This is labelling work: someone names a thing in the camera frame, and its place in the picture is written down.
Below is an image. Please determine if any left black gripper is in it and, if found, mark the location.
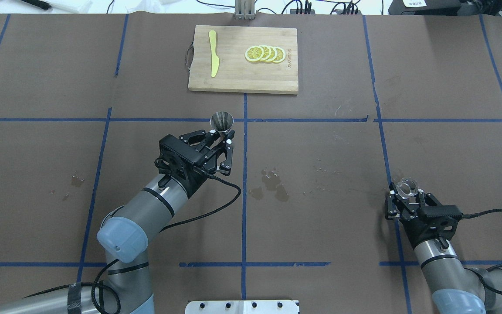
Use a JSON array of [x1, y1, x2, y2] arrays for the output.
[[155, 130, 233, 198]]

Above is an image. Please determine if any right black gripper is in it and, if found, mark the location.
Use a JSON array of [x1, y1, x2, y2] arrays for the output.
[[385, 183, 463, 250]]

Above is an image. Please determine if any small glass beaker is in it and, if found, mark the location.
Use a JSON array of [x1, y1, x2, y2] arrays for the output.
[[395, 177, 420, 201]]

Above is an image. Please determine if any steel double jigger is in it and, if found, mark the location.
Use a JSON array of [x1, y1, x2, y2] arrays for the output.
[[210, 111, 235, 141]]

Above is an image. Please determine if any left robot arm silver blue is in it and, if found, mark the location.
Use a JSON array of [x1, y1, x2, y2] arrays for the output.
[[0, 129, 235, 314]]

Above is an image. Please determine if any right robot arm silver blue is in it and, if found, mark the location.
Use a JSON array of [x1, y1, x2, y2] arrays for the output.
[[385, 179, 502, 314]]

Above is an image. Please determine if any bamboo cutting board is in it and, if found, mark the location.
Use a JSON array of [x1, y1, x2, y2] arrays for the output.
[[188, 24, 299, 95]]

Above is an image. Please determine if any yellow plastic knife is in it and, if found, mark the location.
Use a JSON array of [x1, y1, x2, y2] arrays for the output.
[[208, 30, 220, 78]]

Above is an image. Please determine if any black box device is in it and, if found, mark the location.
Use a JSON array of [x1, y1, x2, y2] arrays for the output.
[[388, 0, 461, 16]]

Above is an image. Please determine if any black handheld tool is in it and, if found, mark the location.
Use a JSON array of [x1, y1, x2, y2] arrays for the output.
[[20, 0, 53, 11]]

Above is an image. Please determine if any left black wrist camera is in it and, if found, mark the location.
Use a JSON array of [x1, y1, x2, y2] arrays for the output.
[[155, 134, 203, 181]]

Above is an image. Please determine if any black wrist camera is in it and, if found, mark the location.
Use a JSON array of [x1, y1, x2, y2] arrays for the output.
[[155, 134, 203, 181], [417, 205, 463, 227]]

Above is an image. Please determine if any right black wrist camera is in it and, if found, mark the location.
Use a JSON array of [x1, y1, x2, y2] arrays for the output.
[[417, 205, 463, 227]]

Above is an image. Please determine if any right black camera cable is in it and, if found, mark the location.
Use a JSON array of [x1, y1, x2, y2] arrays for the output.
[[456, 208, 502, 220]]

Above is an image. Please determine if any black camera cable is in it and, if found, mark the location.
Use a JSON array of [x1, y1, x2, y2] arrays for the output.
[[456, 208, 502, 220], [91, 170, 243, 314]]

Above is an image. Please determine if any aluminium frame post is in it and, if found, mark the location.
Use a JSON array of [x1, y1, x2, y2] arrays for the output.
[[234, 0, 256, 20]]

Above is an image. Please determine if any left black camera cable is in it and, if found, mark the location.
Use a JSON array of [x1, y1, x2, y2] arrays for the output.
[[91, 170, 243, 314]]

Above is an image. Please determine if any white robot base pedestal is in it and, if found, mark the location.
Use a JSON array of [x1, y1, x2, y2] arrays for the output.
[[185, 300, 300, 314]]

